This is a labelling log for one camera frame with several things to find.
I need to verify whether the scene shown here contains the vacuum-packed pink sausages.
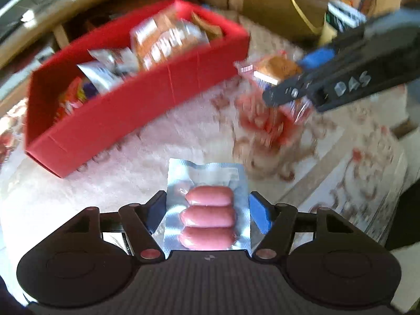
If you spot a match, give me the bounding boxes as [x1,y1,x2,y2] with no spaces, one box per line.
[162,158,252,253]

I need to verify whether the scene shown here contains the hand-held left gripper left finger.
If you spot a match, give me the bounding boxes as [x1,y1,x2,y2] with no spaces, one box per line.
[67,190,168,264]

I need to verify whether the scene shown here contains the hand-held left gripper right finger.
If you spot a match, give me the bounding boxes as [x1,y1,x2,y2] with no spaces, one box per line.
[248,191,349,263]

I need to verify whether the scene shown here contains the floral tablecloth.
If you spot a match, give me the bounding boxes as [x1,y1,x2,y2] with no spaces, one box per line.
[0,16,408,258]

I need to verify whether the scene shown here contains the tan cracker packet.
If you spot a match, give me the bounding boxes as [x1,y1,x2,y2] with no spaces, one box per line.
[191,11,225,40]

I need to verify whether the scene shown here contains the brown cardboard box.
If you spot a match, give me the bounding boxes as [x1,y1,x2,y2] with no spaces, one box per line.
[242,0,335,35]

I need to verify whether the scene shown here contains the yellow trash bin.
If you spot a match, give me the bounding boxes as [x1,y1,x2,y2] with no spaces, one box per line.
[320,0,368,45]

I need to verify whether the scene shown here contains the red cardboard box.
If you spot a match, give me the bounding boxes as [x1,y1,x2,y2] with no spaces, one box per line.
[24,0,252,180]

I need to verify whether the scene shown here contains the red puffed snack bag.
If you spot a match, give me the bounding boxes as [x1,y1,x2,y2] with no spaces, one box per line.
[54,77,86,120]

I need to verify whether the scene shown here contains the white and grey snack pouch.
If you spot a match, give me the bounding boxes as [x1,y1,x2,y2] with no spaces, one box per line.
[77,47,140,94]

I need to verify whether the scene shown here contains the wooden desk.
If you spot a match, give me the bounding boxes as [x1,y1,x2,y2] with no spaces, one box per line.
[0,0,201,70]

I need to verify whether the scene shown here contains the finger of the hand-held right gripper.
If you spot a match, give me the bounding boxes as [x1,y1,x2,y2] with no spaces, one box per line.
[296,25,370,72]
[262,72,324,107]

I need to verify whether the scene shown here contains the yellow cable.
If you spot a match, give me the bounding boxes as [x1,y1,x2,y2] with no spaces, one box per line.
[265,0,317,31]

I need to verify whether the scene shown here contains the orange packet with white label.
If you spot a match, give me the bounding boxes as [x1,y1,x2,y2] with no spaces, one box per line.
[129,8,211,71]

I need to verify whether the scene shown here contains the clear red bread packet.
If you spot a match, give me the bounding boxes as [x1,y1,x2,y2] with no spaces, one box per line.
[234,51,315,129]

